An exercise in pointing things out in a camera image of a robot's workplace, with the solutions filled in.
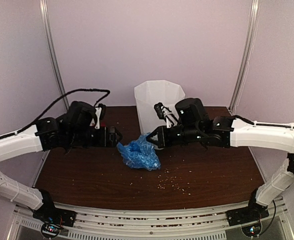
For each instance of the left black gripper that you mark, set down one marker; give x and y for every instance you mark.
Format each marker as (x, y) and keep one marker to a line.
(112, 142)

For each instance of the blue plastic trash bag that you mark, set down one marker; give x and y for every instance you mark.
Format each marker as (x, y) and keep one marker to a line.
(139, 154)

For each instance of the aluminium corner post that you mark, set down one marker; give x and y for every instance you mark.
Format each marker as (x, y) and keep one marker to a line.
(50, 43)
(245, 59)

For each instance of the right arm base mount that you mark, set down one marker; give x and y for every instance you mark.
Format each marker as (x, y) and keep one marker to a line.
(249, 220)

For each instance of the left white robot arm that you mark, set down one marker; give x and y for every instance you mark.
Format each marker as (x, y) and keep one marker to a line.
(80, 126)

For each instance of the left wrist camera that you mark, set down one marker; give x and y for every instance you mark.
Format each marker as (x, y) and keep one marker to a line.
(100, 112)

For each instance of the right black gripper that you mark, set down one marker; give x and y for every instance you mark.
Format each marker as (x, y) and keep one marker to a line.
(158, 131)

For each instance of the right aluminium corner post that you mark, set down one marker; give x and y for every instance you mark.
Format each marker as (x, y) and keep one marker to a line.
(245, 59)

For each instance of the left aluminium corner post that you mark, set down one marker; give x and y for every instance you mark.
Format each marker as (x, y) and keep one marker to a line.
(50, 43)

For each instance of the aluminium front rail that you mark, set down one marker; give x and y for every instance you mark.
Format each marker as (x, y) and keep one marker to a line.
(207, 223)

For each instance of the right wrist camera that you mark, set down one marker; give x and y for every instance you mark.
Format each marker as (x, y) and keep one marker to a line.
(164, 113)

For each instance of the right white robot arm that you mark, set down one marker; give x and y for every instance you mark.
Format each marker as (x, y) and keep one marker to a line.
(193, 125)

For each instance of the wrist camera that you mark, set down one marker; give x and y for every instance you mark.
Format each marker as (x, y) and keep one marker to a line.
(164, 113)
(100, 112)

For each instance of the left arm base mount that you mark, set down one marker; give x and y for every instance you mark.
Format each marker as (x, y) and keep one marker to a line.
(54, 221)

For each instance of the red patterned plate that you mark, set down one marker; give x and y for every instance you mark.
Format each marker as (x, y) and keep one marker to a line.
(102, 124)

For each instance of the white faceted trash bin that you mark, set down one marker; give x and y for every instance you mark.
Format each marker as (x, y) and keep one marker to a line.
(151, 92)

